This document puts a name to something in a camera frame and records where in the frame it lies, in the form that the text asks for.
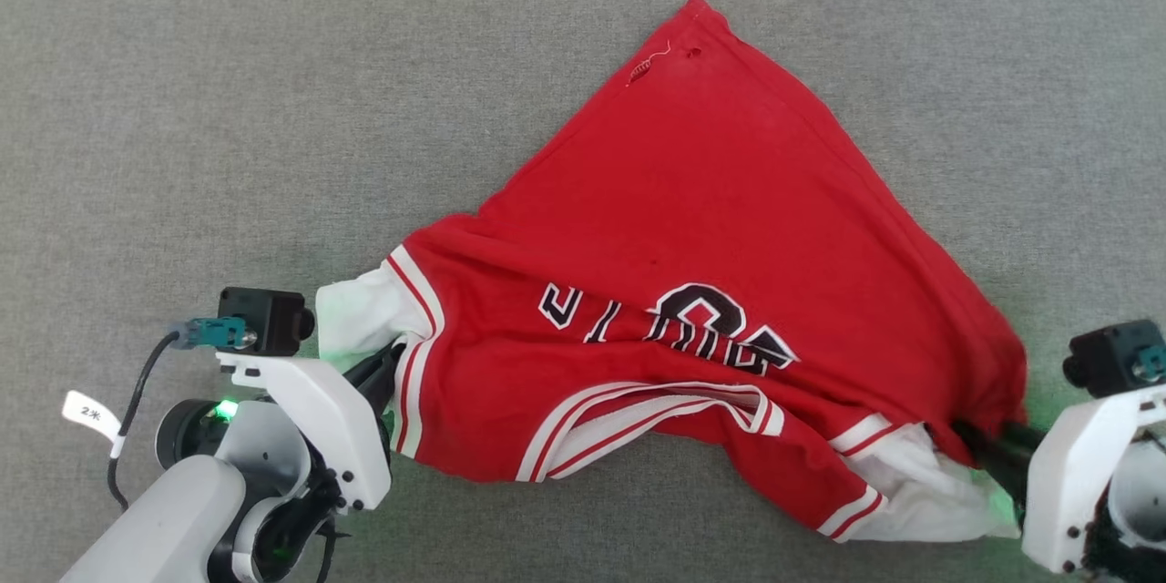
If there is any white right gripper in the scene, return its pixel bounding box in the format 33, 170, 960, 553
951, 382, 1166, 576

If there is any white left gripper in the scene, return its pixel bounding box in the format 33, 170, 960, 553
217, 340, 407, 512

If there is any red basketball jersey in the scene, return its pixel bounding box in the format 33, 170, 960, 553
315, 0, 1031, 544

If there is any white paper label tag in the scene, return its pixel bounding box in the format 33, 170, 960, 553
61, 390, 125, 460

